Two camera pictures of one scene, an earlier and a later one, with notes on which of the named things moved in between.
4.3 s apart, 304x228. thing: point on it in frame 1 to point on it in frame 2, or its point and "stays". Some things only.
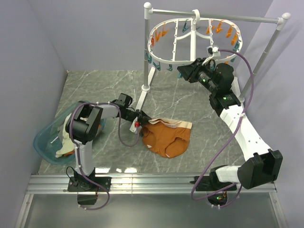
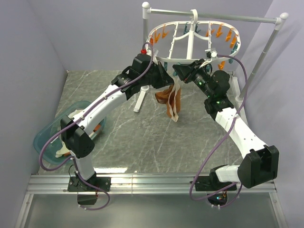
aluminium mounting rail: (217, 183) stays
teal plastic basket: (47, 143) stays
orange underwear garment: (169, 138) to (171, 97)
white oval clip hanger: (194, 40) stays
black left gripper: (142, 117) to (165, 79)
